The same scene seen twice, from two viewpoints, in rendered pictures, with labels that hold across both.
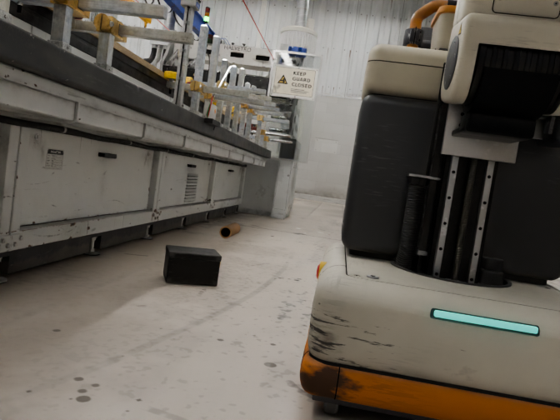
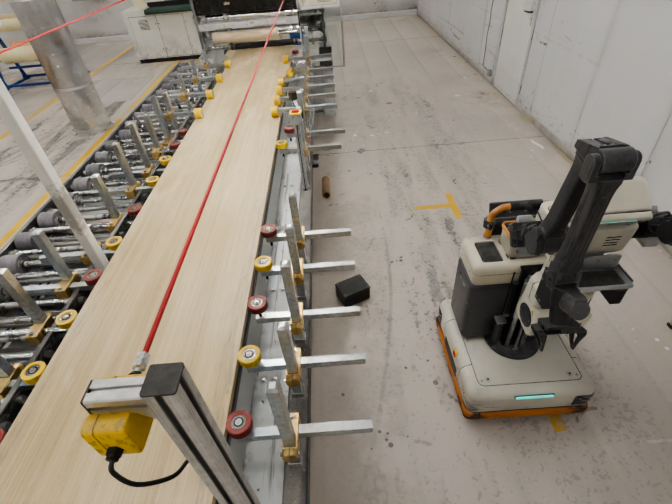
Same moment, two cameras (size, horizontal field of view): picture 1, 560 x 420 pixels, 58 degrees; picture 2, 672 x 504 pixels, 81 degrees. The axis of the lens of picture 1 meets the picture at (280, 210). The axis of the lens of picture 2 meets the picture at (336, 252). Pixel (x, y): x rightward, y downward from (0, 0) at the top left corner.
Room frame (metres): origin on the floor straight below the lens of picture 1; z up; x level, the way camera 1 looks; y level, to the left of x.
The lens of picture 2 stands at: (0.02, 0.57, 2.08)
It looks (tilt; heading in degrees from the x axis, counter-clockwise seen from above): 40 degrees down; 355
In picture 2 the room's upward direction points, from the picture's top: 5 degrees counter-clockwise
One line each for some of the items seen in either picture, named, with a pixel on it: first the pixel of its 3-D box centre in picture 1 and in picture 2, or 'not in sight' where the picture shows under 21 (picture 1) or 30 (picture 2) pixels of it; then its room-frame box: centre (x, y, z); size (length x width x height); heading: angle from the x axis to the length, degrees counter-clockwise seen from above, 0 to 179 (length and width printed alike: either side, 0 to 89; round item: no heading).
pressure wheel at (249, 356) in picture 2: not in sight; (251, 362); (0.91, 0.84, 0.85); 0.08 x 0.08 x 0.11
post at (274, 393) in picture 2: not in sight; (286, 428); (0.61, 0.72, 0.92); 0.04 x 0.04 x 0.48; 84
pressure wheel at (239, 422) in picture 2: not in sight; (242, 429); (0.67, 0.87, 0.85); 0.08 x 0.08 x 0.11
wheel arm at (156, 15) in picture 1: (88, 5); (308, 268); (1.39, 0.59, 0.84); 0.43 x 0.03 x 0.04; 84
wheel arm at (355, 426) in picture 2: not in sight; (305, 430); (0.64, 0.67, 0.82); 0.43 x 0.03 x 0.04; 84
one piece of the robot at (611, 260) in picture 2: not in sight; (582, 281); (0.93, -0.40, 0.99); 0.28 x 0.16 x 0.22; 84
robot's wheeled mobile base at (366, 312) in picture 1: (440, 320); (506, 350); (1.22, -0.43, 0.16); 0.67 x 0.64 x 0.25; 174
